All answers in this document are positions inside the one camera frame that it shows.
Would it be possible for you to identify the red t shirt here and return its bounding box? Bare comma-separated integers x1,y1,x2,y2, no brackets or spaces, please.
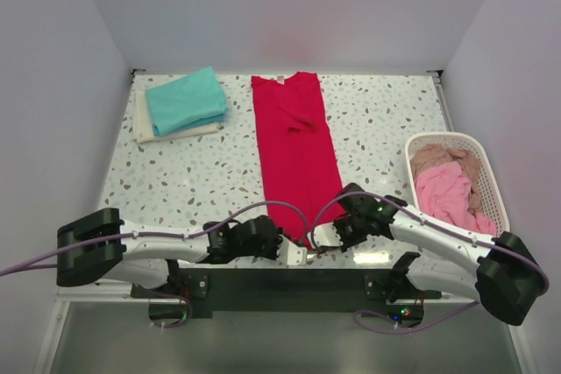
251,72,343,246

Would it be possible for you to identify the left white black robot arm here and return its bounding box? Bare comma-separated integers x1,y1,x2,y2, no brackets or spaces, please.
56,208,299,297

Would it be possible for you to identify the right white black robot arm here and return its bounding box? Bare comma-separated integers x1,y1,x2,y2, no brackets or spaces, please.
334,183,550,326

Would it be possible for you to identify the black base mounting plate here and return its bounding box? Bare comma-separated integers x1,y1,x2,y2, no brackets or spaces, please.
131,268,442,321

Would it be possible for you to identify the pink t shirt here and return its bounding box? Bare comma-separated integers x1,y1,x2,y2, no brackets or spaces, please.
415,161,497,236

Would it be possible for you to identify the beige t shirt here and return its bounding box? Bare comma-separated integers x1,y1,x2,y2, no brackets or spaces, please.
409,144,481,215

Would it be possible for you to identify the white plastic laundry basket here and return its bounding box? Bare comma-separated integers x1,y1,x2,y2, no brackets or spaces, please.
405,131,510,236

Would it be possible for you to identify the folded teal t shirt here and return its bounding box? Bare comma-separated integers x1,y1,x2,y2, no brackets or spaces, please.
146,67,229,136

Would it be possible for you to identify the folded cream t shirt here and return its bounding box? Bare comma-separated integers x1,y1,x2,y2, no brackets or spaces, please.
132,89,219,144

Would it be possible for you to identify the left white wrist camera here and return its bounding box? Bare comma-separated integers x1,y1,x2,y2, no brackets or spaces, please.
277,236,307,266

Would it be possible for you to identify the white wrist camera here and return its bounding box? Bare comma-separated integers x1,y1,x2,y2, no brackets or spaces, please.
277,236,307,266
307,223,342,251

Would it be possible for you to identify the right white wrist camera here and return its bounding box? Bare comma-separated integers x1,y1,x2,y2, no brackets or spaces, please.
307,223,342,251

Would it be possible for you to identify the aluminium frame rail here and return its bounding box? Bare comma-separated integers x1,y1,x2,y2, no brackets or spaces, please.
55,262,520,305

